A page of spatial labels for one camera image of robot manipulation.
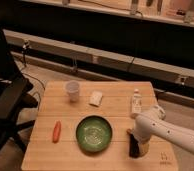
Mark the black cable on floor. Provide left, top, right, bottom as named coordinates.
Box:
left=13, top=54, right=47, bottom=93

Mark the black chair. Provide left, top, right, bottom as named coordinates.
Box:
left=0, top=28, right=38, bottom=152

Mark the orange carrot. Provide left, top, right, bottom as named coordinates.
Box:
left=52, top=121, right=61, bottom=143

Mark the small white bottle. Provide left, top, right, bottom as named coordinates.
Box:
left=131, top=89, right=142, bottom=118

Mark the green bowl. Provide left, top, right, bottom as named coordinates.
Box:
left=76, top=115, right=113, bottom=153

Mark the white sponge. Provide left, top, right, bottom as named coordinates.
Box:
left=89, top=91, right=103, bottom=106

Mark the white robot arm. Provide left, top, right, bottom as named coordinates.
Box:
left=132, top=105, right=194, bottom=155

